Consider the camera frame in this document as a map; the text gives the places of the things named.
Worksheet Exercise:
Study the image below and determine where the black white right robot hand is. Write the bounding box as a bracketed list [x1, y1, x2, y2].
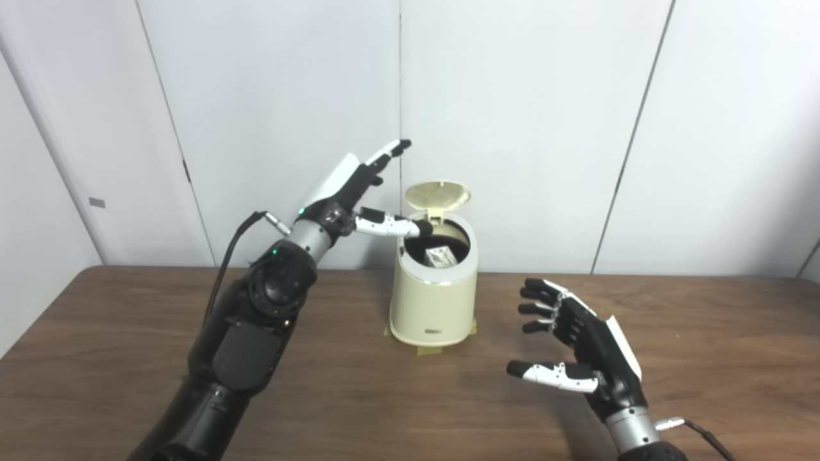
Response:
[506, 277, 648, 423]

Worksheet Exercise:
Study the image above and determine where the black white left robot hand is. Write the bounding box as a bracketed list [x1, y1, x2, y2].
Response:
[296, 139, 434, 239]

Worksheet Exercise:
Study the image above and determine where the round cream bin lid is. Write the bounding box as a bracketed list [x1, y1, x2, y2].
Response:
[406, 181, 472, 225]

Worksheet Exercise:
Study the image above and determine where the white green milk carton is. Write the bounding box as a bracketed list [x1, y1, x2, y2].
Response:
[424, 245, 457, 268]

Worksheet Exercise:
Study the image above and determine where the cream-colored trash bin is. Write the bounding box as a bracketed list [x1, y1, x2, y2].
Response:
[389, 214, 479, 347]

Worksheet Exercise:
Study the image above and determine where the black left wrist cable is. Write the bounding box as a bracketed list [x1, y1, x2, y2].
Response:
[204, 211, 292, 321]

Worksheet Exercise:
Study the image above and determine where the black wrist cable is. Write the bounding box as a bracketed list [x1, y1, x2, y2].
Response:
[204, 211, 292, 321]
[655, 416, 737, 461]

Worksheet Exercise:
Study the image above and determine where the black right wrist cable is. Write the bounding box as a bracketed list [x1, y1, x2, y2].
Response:
[655, 416, 737, 461]

